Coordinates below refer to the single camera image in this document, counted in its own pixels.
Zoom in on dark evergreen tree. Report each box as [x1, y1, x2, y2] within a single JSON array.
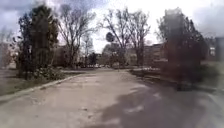
[[16, 4, 60, 79], [155, 7, 209, 91]]

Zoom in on bare tree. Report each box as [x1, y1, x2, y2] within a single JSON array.
[[99, 8, 134, 69], [57, 3, 98, 69], [128, 9, 152, 68]]

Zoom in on grey asphalt path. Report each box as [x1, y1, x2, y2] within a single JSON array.
[[0, 68, 224, 128]]

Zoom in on brown building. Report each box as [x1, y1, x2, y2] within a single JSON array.
[[124, 43, 168, 68]]

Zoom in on grass verge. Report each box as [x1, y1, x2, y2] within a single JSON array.
[[0, 68, 81, 98], [129, 63, 224, 93]]

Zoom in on low bush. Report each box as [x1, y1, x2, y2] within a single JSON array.
[[33, 65, 66, 82]]

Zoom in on pale kerb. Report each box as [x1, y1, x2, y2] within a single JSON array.
[[0, 73, 84, 103]]

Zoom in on round sign on pole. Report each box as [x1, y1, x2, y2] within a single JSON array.
[[105, 31, 116, 69]]

